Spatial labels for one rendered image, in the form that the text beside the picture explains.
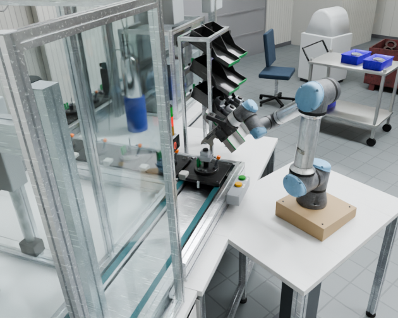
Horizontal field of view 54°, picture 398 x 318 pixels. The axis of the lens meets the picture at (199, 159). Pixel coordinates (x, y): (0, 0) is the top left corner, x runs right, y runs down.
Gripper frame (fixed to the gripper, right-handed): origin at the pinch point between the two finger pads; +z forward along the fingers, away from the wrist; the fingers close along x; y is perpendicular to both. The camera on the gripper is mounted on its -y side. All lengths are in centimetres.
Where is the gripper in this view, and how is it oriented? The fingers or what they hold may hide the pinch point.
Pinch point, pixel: (204, 138)
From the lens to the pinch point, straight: 215.1
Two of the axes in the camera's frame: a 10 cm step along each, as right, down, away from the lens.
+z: -6.4, 5.0, 5.8
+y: 6.7, 7.3, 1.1
